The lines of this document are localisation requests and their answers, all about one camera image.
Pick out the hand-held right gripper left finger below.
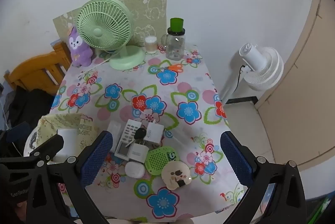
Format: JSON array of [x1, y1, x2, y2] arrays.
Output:
[[26, 131, 113, 224]]

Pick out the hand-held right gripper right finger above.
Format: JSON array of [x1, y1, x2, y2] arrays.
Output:
[[220, 131, 307, 224]]

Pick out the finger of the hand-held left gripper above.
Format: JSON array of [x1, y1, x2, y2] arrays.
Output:
[[7, 122, 31, 143], [26, 134, 64, 162]]

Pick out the printed cream storage box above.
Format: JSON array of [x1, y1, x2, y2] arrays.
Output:
[[37, 113, 100, 160]]

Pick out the small white box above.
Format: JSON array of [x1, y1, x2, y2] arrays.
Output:
[[108, 121, 122, 141]]

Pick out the white earbuds case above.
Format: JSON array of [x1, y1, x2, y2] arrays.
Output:
[[125, 161, 146, 178]]

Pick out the white remote control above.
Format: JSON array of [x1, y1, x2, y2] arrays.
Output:
[[114, 119, 142, 161]]

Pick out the white power adapter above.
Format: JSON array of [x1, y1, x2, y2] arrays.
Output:
[[129, 142, 150, 162], [144, 122, 165, 148]]

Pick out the black car key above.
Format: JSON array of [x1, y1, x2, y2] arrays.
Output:
[[125, 128, 146, 147]]

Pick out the green round perforated case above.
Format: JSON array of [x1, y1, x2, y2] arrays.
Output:
[[145, 145, 180, 176]]

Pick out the white printed cloth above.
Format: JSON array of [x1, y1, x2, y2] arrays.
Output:
[[23, 126, 42, 157]]

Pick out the black clothing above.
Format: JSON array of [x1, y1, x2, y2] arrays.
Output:
[[6, 87, 57, 133]]

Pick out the wooden chair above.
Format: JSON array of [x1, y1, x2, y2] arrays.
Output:
[[4, 41, 72, 95]]

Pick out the floral tablecloth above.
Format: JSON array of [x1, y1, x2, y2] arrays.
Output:
[[50, 44, 249, 223]]

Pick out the beige wooden door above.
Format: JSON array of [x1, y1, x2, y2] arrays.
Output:
[[256, 0, 335, 172]]

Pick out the white standing fan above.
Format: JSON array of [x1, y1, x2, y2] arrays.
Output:
[[219, 43, 284, 105]]

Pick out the purple plush toy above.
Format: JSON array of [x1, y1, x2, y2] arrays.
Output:
[[67, 26, 93, 67]]

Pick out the cotton swab jar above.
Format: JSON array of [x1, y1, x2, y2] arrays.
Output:
[[145, 36, 158, 53]]

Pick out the glass mug jar green lid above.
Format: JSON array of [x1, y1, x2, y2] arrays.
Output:
[[161, 18, 186, 60]]

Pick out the green desk fan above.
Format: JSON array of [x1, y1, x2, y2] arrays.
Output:
[[77, 0, 145, 70]]

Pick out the printed beige backdrop board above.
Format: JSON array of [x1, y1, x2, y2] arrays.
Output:
[[53, 0, 168, 48]]

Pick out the black fan power cable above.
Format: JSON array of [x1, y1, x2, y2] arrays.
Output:
[[234, 64, 248, 91]]

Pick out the white fan cable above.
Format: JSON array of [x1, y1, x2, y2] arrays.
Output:
[[79, 58, 116, 75]]

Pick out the orange handled scissors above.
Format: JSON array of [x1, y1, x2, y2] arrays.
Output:
[[156, 63, 184, 73]]

